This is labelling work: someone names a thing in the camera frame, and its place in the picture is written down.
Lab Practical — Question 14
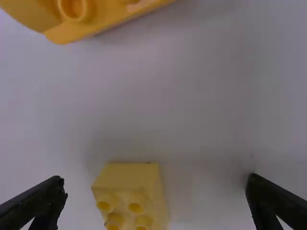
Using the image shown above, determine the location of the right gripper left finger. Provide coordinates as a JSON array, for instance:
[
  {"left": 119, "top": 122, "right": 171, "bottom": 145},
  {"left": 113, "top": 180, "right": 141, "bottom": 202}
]
[{"left": 0, "top": 175, "right": 69, "bottom": 230}]

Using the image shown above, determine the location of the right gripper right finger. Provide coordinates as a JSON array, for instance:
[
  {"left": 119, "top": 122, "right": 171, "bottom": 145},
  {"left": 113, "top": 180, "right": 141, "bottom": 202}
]
[{"left": 245, "top": 173, "right": 307, "bottom": 230}]

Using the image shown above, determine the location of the yellow toy car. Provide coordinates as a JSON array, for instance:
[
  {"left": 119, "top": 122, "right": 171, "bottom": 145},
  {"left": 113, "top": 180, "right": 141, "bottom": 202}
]
[{"left": 0, "top": 0, "right": 178, "bottom": 45}]

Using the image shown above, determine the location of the yellow toy brick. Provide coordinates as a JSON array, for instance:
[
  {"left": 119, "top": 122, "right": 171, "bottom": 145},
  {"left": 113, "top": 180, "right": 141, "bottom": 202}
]
[{"left": 91, "top": 161, "right": 170, "bottom": 230}]

